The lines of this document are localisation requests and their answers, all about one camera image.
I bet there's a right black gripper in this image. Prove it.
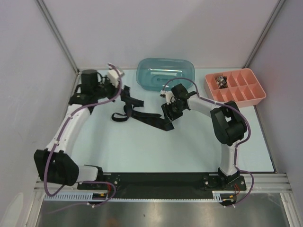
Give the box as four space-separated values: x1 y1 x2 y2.
161 100 186 124

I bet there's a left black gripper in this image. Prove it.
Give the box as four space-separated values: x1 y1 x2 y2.
94 75 125 103

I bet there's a dark striped necktie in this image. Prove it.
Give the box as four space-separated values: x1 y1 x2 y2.
111 86 174 131

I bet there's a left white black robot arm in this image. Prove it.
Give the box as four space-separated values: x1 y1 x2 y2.
34 64 125 189

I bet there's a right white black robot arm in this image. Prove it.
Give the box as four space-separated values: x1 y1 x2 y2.
160 84 248 190

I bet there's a teal transparent plastic tub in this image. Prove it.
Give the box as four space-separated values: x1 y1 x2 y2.
136 58 196 92

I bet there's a rolled tie in tray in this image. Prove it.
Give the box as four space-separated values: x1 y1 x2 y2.
215 75 228 89

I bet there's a pink compartment organizer tray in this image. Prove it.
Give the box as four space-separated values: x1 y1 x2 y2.
204 68 267 107

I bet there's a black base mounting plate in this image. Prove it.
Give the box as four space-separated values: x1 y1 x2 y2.
77 173 247 200

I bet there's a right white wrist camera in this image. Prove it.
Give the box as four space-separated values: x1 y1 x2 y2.
160 90 176 105

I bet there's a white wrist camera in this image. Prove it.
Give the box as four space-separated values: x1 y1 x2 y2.
107 69 125 88
160 90 176 105

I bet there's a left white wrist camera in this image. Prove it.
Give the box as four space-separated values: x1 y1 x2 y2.
107 69 125 88

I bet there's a white slotted cable duct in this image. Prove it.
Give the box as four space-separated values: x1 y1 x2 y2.
44 192 233 202

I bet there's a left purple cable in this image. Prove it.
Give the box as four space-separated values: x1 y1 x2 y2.
44 62 128 208

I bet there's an aluminium extrusion rail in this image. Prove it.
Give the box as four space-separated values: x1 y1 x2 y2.
34 173 292 193

